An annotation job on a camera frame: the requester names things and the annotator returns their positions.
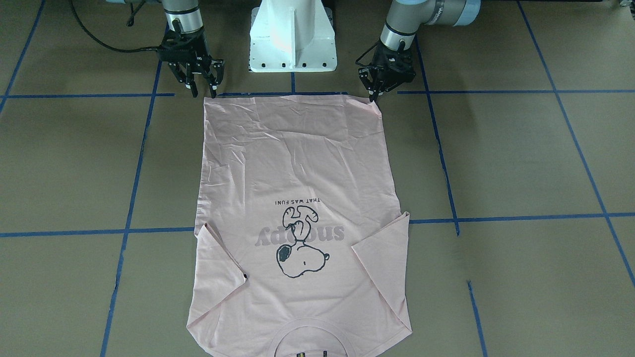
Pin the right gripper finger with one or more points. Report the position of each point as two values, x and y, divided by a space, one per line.
191 85
212 85

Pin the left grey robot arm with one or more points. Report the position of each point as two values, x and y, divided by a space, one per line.
405 17

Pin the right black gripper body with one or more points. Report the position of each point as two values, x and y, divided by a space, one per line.
197 63

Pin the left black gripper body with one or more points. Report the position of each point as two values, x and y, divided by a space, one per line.
400 64

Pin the pink Snoopy t-shirt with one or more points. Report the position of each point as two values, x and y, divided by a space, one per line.
301 241

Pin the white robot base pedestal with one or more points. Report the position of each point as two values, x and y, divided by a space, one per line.
291 36

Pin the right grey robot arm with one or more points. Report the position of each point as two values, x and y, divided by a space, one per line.
183 16

